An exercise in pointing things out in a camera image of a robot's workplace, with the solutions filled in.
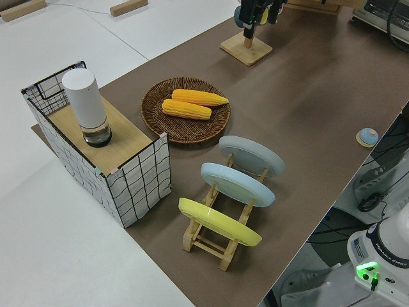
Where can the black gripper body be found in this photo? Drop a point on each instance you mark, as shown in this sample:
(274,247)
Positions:
(255,6)

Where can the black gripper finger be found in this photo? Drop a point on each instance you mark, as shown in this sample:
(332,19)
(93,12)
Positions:
(249,23)
(275,14)

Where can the light wooden drawer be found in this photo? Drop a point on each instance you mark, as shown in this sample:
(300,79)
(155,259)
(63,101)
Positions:
(306,4)

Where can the dark blue mug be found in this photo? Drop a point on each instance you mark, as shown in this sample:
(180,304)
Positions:
(238,17)

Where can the wooden mug tree stand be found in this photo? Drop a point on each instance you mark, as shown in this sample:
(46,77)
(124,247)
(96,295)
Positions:
(246,51)

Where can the brown table mat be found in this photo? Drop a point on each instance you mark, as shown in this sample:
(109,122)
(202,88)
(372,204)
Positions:
(303,96)

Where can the yellow corn cob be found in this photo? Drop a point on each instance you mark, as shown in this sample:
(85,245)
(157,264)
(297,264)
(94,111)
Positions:
(187,109)
(198,97)

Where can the white toaster oven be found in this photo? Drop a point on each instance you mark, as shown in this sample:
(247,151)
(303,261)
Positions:
(377,12)

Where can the wooden block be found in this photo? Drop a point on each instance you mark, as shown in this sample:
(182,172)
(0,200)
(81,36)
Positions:
(128,8)
(22,9)

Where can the brown wicker basket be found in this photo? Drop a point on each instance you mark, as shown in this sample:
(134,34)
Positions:
(185,131)

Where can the grey plate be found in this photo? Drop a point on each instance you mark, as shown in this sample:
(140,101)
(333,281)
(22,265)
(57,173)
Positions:
(252,155)

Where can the light blue plate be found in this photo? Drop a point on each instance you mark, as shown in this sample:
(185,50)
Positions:
(236,184)

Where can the white cylinder bottle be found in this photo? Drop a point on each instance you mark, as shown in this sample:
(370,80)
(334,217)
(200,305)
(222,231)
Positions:
(84,102)

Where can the yellow plate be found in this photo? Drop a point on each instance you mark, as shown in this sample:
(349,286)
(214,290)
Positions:
(217,220)

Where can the wooden plate rack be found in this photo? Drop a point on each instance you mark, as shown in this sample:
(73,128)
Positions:
(207,247)

